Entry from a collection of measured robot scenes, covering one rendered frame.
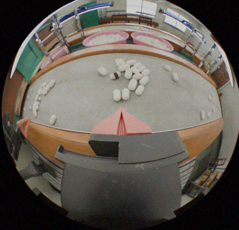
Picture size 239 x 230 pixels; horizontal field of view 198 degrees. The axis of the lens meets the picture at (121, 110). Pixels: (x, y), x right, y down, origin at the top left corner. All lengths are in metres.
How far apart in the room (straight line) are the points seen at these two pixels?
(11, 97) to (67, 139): 0.75
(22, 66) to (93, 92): 0.84
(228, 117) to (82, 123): 4.55
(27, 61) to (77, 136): 0.89
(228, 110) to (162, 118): 4.35
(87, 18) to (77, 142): 3.07
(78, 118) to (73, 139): 0.06
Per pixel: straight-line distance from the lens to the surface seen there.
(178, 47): 0.81
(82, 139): 0.20
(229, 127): 4.47
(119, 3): 5.29
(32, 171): 0.54
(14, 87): 0.87
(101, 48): 0.36
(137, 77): 0.23
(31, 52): 1.01
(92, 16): 3.00
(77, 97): 0.25
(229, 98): 4.52
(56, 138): 0.26
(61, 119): 0.27
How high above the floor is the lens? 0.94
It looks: 76 degrees down
